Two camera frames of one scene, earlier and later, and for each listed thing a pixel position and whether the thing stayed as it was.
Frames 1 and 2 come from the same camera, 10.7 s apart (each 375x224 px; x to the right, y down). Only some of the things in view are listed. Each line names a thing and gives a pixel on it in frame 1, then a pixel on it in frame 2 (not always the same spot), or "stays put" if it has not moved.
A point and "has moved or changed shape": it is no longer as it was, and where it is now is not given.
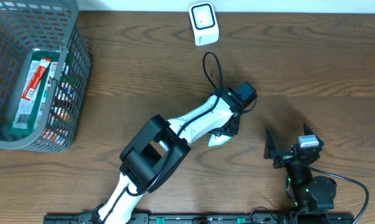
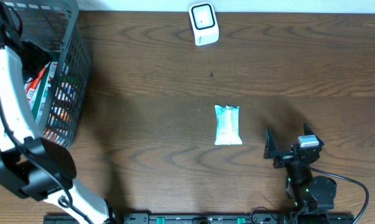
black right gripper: [271, 150] stays put
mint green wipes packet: [215, 140] has moved or changed shape
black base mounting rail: [336, 218] stays put
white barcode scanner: [204, 23] stays put
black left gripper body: [228, 130] to [34, 59]
